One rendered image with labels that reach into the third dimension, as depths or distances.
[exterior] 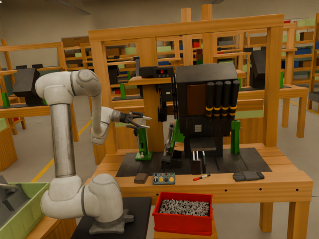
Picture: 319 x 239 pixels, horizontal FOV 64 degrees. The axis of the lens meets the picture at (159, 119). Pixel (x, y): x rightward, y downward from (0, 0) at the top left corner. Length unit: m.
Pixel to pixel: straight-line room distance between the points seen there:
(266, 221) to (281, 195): 0.92
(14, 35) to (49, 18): 1.79
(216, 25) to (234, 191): 1.22
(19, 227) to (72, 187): 0.46
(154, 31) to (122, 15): 9.88
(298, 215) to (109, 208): 1.25
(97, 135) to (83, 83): 0.57
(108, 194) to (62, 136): 0.37
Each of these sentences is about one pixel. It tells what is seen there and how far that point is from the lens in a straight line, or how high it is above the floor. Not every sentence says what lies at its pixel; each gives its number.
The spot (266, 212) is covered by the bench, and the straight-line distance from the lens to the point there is 2.70.
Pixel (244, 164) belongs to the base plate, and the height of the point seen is 0.90.
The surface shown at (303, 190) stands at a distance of 1.90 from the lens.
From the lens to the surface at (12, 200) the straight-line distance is 1.95.
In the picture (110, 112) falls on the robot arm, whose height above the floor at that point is 1.34.
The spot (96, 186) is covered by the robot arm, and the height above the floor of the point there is 1.15.
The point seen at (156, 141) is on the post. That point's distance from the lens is 2.24.
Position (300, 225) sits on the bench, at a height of 0.57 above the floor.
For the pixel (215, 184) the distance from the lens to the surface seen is 1.73.
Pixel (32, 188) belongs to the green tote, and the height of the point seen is 0.92.
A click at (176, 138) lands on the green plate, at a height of 1.14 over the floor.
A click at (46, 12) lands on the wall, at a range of 12.85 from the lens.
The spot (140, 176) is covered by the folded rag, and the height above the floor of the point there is 0.93.
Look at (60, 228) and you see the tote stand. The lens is 1.86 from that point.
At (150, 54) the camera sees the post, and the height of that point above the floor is 1.72.
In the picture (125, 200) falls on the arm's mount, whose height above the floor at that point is 0.89.
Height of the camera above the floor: 1.78
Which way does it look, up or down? 16 degrees down
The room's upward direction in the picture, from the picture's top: 5 degrees counter-clockwise
